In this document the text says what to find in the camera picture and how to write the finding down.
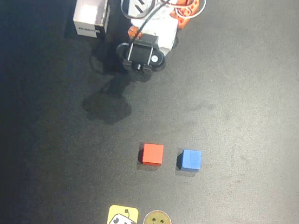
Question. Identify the white cardboard box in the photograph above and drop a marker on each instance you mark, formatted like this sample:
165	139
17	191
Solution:
89	11

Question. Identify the black gripper-mounted camera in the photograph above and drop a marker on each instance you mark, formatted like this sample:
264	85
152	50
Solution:
140	53

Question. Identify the blue cube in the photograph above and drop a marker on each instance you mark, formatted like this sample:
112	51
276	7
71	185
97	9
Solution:
191	159

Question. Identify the black table mat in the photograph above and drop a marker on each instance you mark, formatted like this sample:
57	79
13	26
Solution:
249	102

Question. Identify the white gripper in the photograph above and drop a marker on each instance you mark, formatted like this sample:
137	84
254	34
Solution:
166	35

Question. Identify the yellow robot sticker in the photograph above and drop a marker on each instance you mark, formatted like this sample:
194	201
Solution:
117	214

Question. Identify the red cube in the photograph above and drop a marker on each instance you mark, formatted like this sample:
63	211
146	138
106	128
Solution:
152	154

